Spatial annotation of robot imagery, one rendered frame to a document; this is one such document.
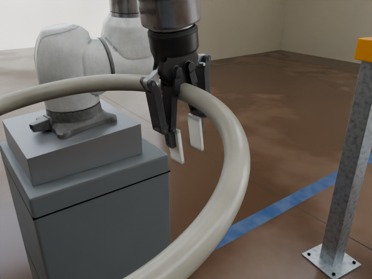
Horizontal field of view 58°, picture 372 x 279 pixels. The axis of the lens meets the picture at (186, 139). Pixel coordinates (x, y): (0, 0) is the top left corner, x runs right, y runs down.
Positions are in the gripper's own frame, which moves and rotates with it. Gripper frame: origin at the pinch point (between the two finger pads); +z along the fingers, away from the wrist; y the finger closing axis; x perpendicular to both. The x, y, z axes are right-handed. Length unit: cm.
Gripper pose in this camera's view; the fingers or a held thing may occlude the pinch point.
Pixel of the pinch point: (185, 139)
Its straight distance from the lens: 60.7
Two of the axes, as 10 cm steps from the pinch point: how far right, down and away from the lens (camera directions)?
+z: 1.0, 8.3, 5.4
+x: 6.8, 3.4, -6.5
